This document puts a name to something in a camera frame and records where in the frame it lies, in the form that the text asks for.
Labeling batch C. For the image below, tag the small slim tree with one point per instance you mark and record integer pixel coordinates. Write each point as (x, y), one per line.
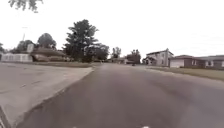
(116, 52)

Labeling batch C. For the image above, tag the grey asphalt road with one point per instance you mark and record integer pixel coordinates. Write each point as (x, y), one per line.
(126, 96)

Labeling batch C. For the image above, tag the broad low tree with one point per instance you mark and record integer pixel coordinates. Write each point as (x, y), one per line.
(135, 56)

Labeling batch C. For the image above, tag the round dark tree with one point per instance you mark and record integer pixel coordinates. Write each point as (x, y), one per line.
(100, 52)

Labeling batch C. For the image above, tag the round-crowned tree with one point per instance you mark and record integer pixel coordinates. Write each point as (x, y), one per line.
(46, 40)

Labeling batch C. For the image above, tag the tall dark tree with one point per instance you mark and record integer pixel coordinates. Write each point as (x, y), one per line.
(81, 40)

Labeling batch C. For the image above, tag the concrete driveway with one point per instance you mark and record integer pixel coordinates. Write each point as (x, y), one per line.
(30, 83)

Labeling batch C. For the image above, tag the low brick house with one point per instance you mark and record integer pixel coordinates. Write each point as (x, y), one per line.
(196, 62)

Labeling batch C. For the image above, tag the low house with white garage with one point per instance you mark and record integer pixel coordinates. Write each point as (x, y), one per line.
(118, 60)

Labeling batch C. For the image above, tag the low brown-roofed house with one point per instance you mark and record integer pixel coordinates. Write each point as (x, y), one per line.
(46, 54)

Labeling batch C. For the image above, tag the grey two-storey house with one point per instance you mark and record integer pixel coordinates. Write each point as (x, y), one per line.
(160, 57)

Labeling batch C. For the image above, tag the overhanging tree branches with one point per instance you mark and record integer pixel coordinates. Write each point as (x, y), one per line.
(24, 3)

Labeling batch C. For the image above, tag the white fence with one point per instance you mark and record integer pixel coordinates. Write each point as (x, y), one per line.
(16, 57)

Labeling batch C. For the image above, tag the grass verge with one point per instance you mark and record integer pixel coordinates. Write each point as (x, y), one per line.
(186, 72)

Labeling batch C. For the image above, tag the grass lawn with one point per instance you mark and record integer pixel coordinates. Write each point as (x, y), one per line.
(66, 64)

